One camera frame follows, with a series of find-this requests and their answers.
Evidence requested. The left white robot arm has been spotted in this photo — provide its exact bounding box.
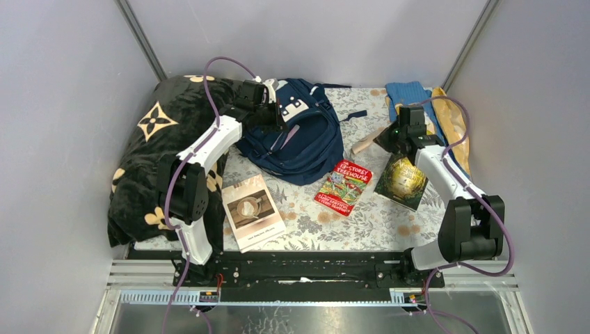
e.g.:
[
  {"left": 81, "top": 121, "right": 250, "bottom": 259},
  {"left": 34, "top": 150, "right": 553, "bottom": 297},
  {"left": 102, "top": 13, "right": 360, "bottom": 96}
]
[{"left": 156, "top": 77, "right": 286, "bottom": 286}]

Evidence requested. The red Treehouse storybook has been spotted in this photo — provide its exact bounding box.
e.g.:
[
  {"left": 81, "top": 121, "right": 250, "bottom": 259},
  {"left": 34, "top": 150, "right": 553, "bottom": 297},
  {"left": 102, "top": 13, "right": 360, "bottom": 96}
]
[{"left": 314, "top": 159, "right": 373, "bottom": 217}]

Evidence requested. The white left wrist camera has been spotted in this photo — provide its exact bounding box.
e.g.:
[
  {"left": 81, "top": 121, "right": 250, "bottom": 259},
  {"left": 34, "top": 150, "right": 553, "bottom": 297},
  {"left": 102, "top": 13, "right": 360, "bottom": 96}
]
[{"left": 253, "top": 76, "right": 278, "bottom": 104}]

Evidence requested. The purple cable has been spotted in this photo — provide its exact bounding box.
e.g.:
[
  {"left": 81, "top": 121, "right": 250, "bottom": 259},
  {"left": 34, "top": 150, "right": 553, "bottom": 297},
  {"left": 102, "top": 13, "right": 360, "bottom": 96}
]
[
  {"left": 415, "top": 95, "right": 516, "bottom": 334},
  {"left": 159, "top": 56, "right": 259, "bottom": 334}
]

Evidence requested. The navy blue student backpack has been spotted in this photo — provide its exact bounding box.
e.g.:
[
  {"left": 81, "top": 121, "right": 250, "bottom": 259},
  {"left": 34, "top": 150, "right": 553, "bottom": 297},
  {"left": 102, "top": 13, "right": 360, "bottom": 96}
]
[{"left": 236, "top": 79, "right": 346, "bottom": 186}]

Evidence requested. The black floral plush blanket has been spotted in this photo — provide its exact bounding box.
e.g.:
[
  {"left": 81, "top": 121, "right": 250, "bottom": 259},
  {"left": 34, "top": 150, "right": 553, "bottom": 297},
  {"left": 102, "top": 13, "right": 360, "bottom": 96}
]
[{"left": 106, "top": 75, "right": 242, "bottom": 248}]

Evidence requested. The yellow plastic bag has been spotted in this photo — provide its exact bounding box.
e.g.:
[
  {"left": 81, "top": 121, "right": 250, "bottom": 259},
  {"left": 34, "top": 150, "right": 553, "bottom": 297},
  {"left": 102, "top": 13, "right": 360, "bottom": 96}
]
[{"left": 431, "top": 87, "right": 470, "bottom": 178}]

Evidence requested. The dark green gold book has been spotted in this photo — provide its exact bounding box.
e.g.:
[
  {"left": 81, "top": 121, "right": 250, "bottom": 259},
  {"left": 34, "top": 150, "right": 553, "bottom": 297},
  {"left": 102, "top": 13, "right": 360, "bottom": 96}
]
[{"left": 374, "top": 153, "right": 428, "bottom": 211}]

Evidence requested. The blue Pikachu cloth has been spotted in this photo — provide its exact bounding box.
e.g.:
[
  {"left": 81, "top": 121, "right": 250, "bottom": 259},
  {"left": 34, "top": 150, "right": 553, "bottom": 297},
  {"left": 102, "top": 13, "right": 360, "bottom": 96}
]
[{"left": 385, "top": 81, "right": 462, "bottom": 171}]

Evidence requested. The pink highlighter pen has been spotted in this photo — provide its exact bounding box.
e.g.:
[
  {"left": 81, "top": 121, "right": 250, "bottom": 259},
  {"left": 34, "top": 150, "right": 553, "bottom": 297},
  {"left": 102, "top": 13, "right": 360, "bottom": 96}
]
[{"left": 280, "top": 125, "right": 300, "bottom": 149}]

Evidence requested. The floral white table mat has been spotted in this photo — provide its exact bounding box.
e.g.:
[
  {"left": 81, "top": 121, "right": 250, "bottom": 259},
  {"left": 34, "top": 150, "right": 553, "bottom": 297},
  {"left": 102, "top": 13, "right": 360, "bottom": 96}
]
[{"left": 134, "top": 86, "right": 480, "bottom": 253}]

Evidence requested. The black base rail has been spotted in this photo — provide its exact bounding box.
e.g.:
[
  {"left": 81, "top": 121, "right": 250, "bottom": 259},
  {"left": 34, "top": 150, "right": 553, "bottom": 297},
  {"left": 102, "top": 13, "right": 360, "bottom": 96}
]
[{"left": 127, "top": 248, "right": 446, "bottom": 303}]

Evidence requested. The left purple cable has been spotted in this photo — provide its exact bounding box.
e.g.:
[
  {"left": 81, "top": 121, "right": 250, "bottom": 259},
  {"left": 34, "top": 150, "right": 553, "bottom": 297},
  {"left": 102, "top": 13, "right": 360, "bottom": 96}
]
[{"left": 159, "top": 56, "right": 259, "bottom": 334}]

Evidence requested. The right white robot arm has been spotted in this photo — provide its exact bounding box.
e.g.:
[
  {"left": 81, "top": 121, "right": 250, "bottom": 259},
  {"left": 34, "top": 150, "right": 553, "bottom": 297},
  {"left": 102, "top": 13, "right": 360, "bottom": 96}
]
[{"left": 375, "top": 104, "right": 504, "bottom": 287}]

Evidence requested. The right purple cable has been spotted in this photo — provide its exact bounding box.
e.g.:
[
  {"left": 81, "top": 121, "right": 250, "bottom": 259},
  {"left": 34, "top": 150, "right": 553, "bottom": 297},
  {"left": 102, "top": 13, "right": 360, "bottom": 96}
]
[{"left": 415, "top": 95, "right": 516, "bottom": 334}]

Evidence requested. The white coffee cover book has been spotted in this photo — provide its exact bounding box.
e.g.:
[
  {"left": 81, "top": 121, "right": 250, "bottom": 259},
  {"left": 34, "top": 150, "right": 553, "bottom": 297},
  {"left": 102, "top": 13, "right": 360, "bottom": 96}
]
[{"left": 221, "top": 174, "right": 286, "bottom": 253}]

